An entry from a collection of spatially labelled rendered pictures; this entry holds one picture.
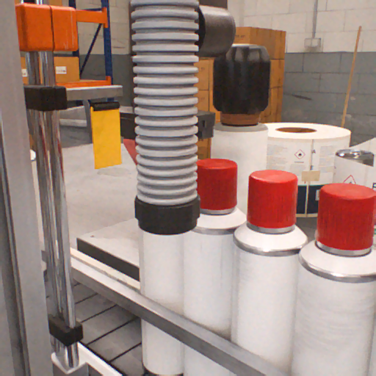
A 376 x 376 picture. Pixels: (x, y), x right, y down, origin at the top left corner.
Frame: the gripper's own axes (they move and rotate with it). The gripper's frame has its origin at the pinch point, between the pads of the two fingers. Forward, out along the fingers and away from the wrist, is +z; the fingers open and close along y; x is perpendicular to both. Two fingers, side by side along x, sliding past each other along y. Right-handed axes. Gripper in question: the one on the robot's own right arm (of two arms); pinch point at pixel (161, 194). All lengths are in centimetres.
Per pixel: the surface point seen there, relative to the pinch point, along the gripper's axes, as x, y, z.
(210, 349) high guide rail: 10.7, -16.3, 5.8
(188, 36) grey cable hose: 16.6, -19.6, -15.5
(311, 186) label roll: -39.2, 2.4, 7.9
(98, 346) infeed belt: 10.0, -0.9, 13.6
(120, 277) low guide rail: 3.4, 3.7, 10.2
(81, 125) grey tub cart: -119, 195, 26
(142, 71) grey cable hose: 18.1, -18.1, -14.0
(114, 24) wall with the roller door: -365, 473, -52
